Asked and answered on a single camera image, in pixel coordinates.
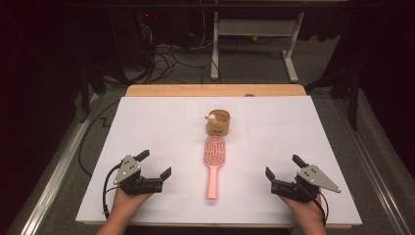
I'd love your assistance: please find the wooden cup with small figure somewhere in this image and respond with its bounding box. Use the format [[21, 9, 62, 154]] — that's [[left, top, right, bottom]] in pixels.
[[205, 109, 232, 137]]

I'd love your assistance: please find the person's right hand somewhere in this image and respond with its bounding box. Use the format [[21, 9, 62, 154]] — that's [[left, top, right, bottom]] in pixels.
[[280, 192, 327, 228]]

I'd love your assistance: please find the long black floor cable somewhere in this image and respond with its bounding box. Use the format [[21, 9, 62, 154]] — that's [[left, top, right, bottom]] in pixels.
[[77, 98, 121, 177]]

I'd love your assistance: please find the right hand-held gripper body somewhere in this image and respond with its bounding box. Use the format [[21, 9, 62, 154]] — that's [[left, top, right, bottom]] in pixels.
[[269, 164, 342, 204]]

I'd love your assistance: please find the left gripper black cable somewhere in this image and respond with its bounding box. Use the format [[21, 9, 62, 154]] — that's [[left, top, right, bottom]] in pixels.
[[102, 164, 122, 219]]

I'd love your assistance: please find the pink hairbrush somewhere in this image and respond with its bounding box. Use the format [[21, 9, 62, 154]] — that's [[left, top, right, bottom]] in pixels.
[[204, 135, 227, 201]]

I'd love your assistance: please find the person's left hand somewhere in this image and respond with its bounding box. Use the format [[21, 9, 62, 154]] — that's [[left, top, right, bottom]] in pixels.
[[109, 187, 155, 220]]

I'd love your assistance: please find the black stand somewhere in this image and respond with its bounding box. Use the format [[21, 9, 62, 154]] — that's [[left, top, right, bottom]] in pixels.
[[79, 62, 107, 123], [304, 62, 361, 131]]

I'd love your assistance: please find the bundle of black floor cables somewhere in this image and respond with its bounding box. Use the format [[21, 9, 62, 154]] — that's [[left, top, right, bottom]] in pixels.
[[128, 11, 223, 85]]

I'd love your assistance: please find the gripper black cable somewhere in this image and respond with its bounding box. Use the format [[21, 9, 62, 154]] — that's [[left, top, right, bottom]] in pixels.
[[312, 190, 330, 228], [102, 164, 122, 219]]

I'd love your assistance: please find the white metal desk frame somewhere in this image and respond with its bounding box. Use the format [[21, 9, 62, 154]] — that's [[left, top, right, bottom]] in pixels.
[[209, 0, 306, 83]]

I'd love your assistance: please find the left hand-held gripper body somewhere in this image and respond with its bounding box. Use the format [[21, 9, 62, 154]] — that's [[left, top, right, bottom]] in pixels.
[[113, 155, 163, 196]]

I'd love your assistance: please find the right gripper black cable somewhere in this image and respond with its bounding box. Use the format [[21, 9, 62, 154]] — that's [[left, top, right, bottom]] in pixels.
[[312, 190, 330, 228]]

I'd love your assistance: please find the wooden table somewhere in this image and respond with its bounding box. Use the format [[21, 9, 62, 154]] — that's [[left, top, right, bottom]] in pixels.
[[83, 83, 353, 229]]

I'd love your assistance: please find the aluminium rail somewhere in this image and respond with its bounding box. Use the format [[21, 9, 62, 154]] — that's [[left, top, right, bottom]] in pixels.
[[332, 97, 412, 235], [6, 92, 102, 235]]

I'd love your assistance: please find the black computer tower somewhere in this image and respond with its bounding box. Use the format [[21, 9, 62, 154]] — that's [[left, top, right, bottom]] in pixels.
[[107, 9, 155, 70]]

